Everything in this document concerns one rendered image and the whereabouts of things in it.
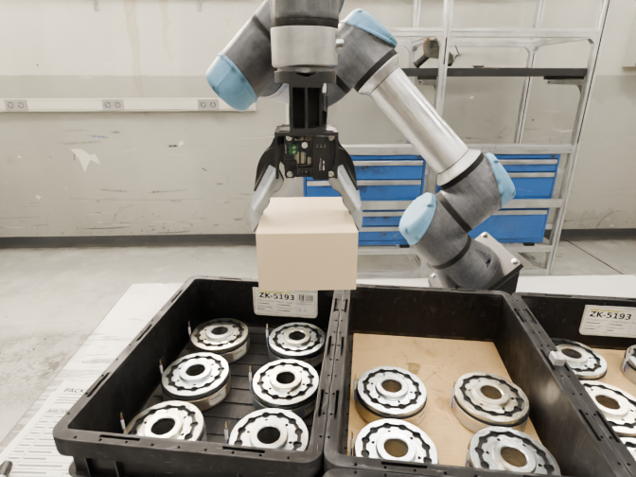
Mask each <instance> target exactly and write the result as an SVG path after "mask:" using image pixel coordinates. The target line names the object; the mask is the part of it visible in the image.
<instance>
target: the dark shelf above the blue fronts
mask: <svg viewBox="0 0 636 477"><path fill-rule="evenodd" d="M400 69H401V70H402V71H403V72H404V73H405V75H406V76H407V77H417V79H418V80H436V78H437V76H438V68H400ZM587 70H588V68H447V77H544V78H543V79H544V80H583V79H584V77H585V76H586V75H587Z"/></svg>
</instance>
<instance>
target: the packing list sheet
mask: <svg viewBox="0 0 636 477"><path fill-rule="evenodd" d="M92 384H93V382H91V381H74V380H64V381H63V382H62V384H61V385H60V386H59V388H58V389H57V390H56V391H55V392H52V393H51V394H50V396H49V397H48V399H47V400H46V401H45V403H44V405H43V406H42V407H41V409H40V410H39V411H38V412H37V414H36V415H35V416H33V417H32V418H31V419H30V421H29V422H28V423H27V424H26V425H25V427H24V428H23V429H22V430H21V431H20V432H19V433H18V434H17V435H16V437H15V438H14V439H13V440H12V441H11V442H10V443H9V445H8V446H7V447H6V448H5V449H4V450H3V451H2V452H1V454H0V465H1V464H2V463H3V462H4V461H7V460H10V461H11V462H12V469H11V471H10V473H9V476H8V477H72V476H70V475H69V473H68V468H69V466H70V464H71V463H72V462H73V457H72V456H64V455H60V454H59V453H58V451H57V449H56V445H55V442H54V439H53V435H52V431H53V428H54V426H55V425H56V424H57V423H58V422H59V420H60V419H61V418H62V417H63V416H64V415H65V414H66V413H67V411H68V410H69V409H70V408H71V407H72V406H73V405H74V404H75V403H76V402H77V400H78V399H79V398H80V397H81V396H82V395H83V394H84V393H85V392H86V390H87V389H88V388H89V387H90V386H91V385H92Z"/></svg>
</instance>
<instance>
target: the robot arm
mask: <svg viewBox="0 0 636 477"><path fill-rule="evenodd" d="M344 2H345V0H265V1H264V2H263V3H262V4H261V6H260V7H259V8H258V9H257V10H256V12H255V13H254V14H253V15H252V17H251V18H250V19H249V20H248V21H247V23H246V24H245V25H244V26H243V27H242V29H241V30H240V31H239V32H238V34H237V35H236V36H235V37H234V38H233V39H232V41H231V42H230V43H229V44H228V45H227V46H226V47H225V48H224V49H223V51H222V52H220V53H219V54H218V57H217V58H216V59H215V60H214V62H213V63H212V64H211V66H210V67H209V68H208V70H207V72H206V79H207V82H208V84H209V85H210V87H211V88H212V90H213V91H214V92H215V93H216V94H217V95H218V96H219V97H220V98H221V99H222V100H223V101H224V102H225V103H226V104H228V105H229V106H230V107H232V108H234V109H235V110H238V111H245V110H247V109H248V108H249V107H250V106H251V105H252V104H253V103H256V102H257V99H258V98H259V97H264V98H267V99H271V100H275V101H279V102H284V103H287V104H288V105H289V106H290V124H282V125H281V126H277V127H276V129H275V131H274V139H273V142H272V144H271V145H270V146H269V147H268V148H267V149H266V150H265V151H264V152H263V154H262V155H261V157H260V159H259V162H258V164H257V168H256V181H255V187H254V191H253V197H252V202H251V209H250V224H251V230H252V231H253V232H255V230H256V228H257V227H258V224H259V221H260V217H261V216H262V215H263V211H264V210H265V209H266V208H267V207H268V206H269V203H270V199H271V197H272V195H273V194H274V193H275V192H276V191H278V190H279V189H280V187H281V186H282V185H283V182H284V177H283V175H282V173H281V171H280V169H279V164H280V162H281V163H282V164H283V165H284V169H285V177H286V178H294V177H313V180H327V179H328V182H329V184H330V185H331V187H332V188H333V189H334V190H335V191H337V192H339V193H340V194H341V196H342V200H343V204H344V206H345V207H346V208H347V209H348V211H349V213H350V215H352V218H353V221H354V222H355V225H356V227H357V229H358V231H359V230H361V229H362V203H361V198H360V192H359V189H358V186H357V180H356V172H355V167H354V163H353V161H352V158H351V157H350V155H349V153H348V152H347V151H346V149H345V148H344V147H343V146H342V145H341V144H340V142H339V132H338V131H337V130H336V128H335V127H334V126H330V125H329V124H327V107H329V106H331V105H333V104H334V103H336V102H338V101H339V100H341V99H342V98H343V97H344V96H345V95H347V94H348V93H349V92H350V91H351V90H352V89H353V88H354V89H355V90H356V91H357V93H358V94H360V95H369V96H370V97H371V98H372V99H373V100H374V101H375V102H376V103H377V104H378V106H379V107H380V108H381V109H382V110H383V112H384V113H385V114H386V115H387V116H388V117H389V118H390V120H391V121H392V122H393V123H394V124H395V125H396V127H397V128H398V129H399V130H400V131H401V132H402V134H403V135H404V136H405V137H406V138H407V139H408V141H409V142H410V143H411V144H412V145H413V146H414V147H415V149H416V150H417V151H418V152H419V153H420V155H421V156H422V157H423V158H424V159H425V160H426V161H427V163H428V164H429V165H430V166H431V167H432V168H433V170H434V171H435V172H436V173H437V184H438V186H439V187H440V188H441V189H442V190H440V191H439V192H438V193H437V194H436V195H434V194H432V193H424V194H423V195H421V196H419V197H418V198H416V199H415V200H414V201H413V202H412V203H411V204H410V205H409V207H408V208H407V209H406V211H405V212H404V214H403V215H402V218H401V220H400V223H399V231H400V233H401V235H402V236H404V237H405V238H406V239H407V241H408V243H409V244H410V245H412V246H413V247H414V248H415V249H416V250H417V251H418V252H419V253H420V254H421V255H422V256H423V257H424V258H425V259H426V260H427V262H428V263H429V264H430V265H431V266H432V267H433V268H434V270H435V272H436V275H437V277H438V279H439V281H440V284H441V286H442V288H450V289H469V290H480V289H481V288H483V287H484V286H485V285H486V284H487V283H488V282H489V281H490V280H491V279H492V277H493V276H494V275H495V273H496V272H497V270H498V267H499V259H498V256H497V255H496V254H495V253H494V252H493V251H492V249H490V248H489V247H487V246H486V245H484V244H483V243H481V242H479V241H477V240H475V239H474V238H471V237H470V235H469V234H468V232H469V231H471V230H472V229H474V228H475V227H476V226H478V225H479V224H480V223H482V222H483V221H485V220H486V219H487V218H489V217H490V216H491V215H493V214H494V213H495V212H497V211H498V210H499V209H502V208H503V207H504V205H506V204H507V203H508V202H509V201H511V200H512V199H513V198H514V196H515V193H516V190H515V187H514V185H513V183H512V181H511V179H510V177H509V176H508V174H507V172H506V171H505V169H504V167H503V166H502V164H501V163H500V162H499V161H498V159H497V158H496V157H495V156H494V155H493V154H492V153H490V152H488V153H485V154H482V153H481V152H480V150H471V149H469V148H468V147H467V146H466V145H465V144H464V142H463V141H462V140H461V139H460V138H459V136H458V135H457V134H456V133H455V132H454V131H453V129H452V128H451V127H450V126H449V125H448V123H447V122H446V121H445V120H444V119H443V117H442V116H441V115H440V114H439V113H438V112H437V111H436V110H435V108H434V107H433V106H432V104H431V103H430V102H429V101H428V100H427V99H426V98H425V97H424V96H423V95H422V94H421V92H420V91H419V90H418V89H417V88H416V86H415V85H414V84H413V83H412V82H411V80H410V79H409V78H408V77H407V76H406V75H405V73H404V72H403V71H402V70H401V69H400V67H399V66H398V53H397V52H396V50H395V49H394V48H396V47H397V44H398V42H397V40H396V38H395V37H394V36H393V35H392V34H391V33H390V32H389V30H388V29H387V28H386V27H385V26H384V25H383V24H381V23H380V22H379V21H378V20H377V19H376V18H375V17H373V16H372V15H371V14H369V13H368V12H366V11H365V10H363V9H354V10H353V11H352V12H351V13H350V14H349V15H348V16H347V17H346V18H345V19H344V20H342V21H341V22H340V24H339V14H340V13H341V11H342V8H343V6H344Z"/></svg>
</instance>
